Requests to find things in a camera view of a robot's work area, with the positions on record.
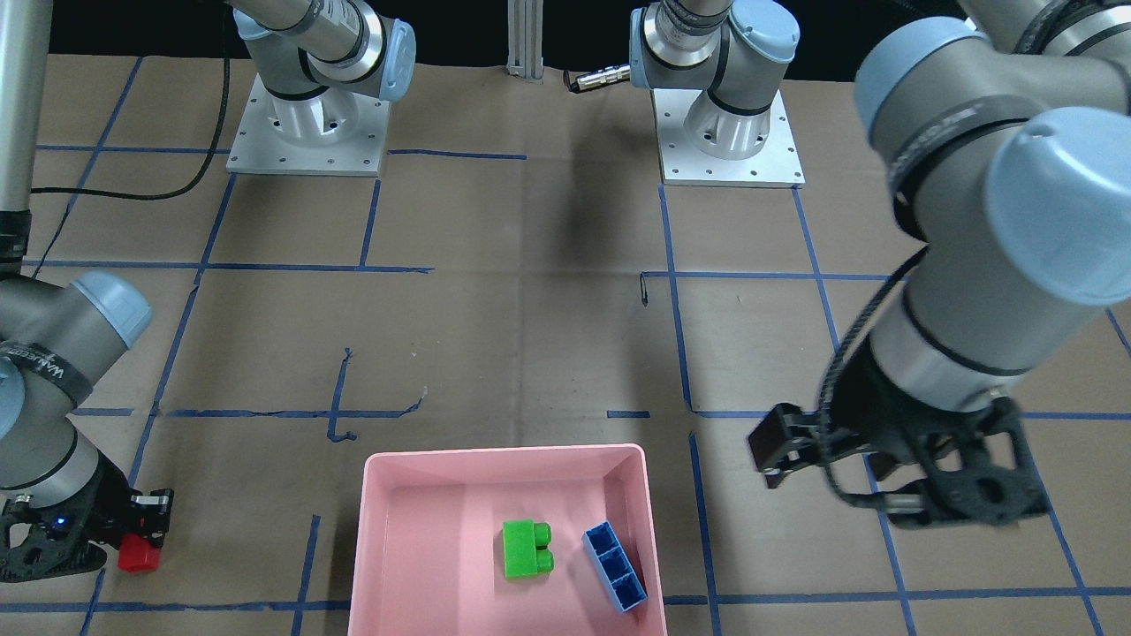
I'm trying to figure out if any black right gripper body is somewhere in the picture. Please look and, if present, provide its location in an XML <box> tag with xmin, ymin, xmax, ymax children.
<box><xmin>1</xmin><ymin>458</ymin><xmax>175</xmax><ymax>583</ymax></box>

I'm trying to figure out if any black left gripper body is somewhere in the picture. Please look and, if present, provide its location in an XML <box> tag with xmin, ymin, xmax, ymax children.
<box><xmin>746</xmin><ymin>349</ymin><xmax>1048</xmax><ymax>530</ymax></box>

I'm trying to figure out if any red toy block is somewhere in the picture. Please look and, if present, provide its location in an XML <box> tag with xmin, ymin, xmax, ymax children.
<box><xmin>116</xmin><ymin>533</ymin><xmax>162</xmax><ymax>574</ymax></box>

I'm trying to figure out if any blue toy block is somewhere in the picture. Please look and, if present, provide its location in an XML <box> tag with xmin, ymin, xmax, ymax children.
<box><xmin>581</xmin><ymin>519</ymin><xmax>648</xmax><ymax>613</ymax></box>

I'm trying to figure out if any green toy block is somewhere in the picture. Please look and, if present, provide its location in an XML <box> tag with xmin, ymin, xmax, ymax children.
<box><xmin>501</xmin><ymin>519</ymin><xmax>555</xmax><ymax>581</ymax></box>

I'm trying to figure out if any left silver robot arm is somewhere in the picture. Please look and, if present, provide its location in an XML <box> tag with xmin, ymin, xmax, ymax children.
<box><xmin>748</xmin><ymin>1</ymin><xmax>1128</xmax><ymax>530</ymax></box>

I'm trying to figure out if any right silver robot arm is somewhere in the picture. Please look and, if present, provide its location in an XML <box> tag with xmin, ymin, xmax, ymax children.
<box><xmin>1</xmin><ymin>1</ymin><xmax>418</xmax><ymax>584</ymax></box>

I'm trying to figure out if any pink plastic box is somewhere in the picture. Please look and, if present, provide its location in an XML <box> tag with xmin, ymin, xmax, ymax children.
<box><xmin>348</xmin><ymin>442</ymin><xmax>667</xmax><ymax>635</ymax></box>

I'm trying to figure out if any metal cylinder connector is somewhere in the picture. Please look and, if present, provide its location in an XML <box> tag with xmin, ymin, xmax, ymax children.
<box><xmin>563</xmin><ymin>65</ymin><xmax>631</xmax><ymax>95</ymax></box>

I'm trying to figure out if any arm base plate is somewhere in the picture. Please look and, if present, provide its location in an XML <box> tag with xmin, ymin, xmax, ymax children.
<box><xmin>650</xmin><ymin>89</ymin><xmax>808</xmax><ymax>189</ymax></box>
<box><xmin>226</xmin><ymin>78</ymin><xmax>391</xmax><ymax>178</ymax></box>

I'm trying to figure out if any aluminium frame post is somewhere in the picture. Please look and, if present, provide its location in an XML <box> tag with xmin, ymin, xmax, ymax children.
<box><xmin>506</xmin><ymin>0</ymin><xmax>544</xmax><ymax>83</ymax></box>

